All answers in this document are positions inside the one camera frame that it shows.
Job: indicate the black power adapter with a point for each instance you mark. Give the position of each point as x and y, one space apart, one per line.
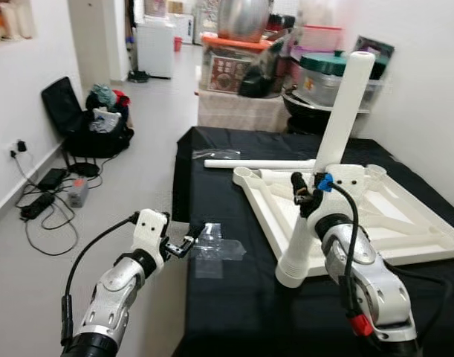
52 178

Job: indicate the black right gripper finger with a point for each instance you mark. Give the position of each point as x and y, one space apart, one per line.
299 187

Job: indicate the red bucket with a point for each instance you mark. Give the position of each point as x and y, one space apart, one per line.
177 44

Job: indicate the white plastic bag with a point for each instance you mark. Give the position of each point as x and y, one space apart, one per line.
105 121

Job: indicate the green round pot lid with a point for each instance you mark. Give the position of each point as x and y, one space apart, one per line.
327 63

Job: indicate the black wifi router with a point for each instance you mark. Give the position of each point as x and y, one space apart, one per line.
84 170

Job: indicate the black open suitcase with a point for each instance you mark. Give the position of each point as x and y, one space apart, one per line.
59 104

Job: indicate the clear tape patch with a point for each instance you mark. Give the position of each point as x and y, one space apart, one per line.
215 249

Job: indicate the white plastic children table top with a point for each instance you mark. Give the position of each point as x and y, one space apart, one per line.
405 223

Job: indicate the shiny black bag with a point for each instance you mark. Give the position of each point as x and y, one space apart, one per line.
258 74

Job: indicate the clear plastic storage container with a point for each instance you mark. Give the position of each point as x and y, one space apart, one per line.
319 88

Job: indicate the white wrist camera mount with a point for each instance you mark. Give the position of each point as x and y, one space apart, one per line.
148 234
349 182

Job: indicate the black round wok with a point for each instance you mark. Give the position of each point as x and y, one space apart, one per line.
308 115

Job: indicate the pink plastic container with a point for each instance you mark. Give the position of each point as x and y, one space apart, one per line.
321 37

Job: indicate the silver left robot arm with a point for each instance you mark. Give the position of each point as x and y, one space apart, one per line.
115 297

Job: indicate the black power strip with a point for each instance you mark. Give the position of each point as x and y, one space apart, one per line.
37 206

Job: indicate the clear plastic bag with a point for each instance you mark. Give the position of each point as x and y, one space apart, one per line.
221 153

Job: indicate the purple picture box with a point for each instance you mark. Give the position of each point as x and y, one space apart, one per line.
379 50

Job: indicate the black fan base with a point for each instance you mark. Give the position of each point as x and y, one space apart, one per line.
139 76

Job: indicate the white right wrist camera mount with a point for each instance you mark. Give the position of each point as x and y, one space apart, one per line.
349 182

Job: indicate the beige cloth covered table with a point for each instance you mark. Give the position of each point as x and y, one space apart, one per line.
238 111

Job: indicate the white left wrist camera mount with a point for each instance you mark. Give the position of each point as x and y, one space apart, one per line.
148 234

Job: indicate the white cabinet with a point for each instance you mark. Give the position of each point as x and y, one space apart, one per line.
154 48

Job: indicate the grey electrical box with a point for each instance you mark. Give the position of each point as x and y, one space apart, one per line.
78 192

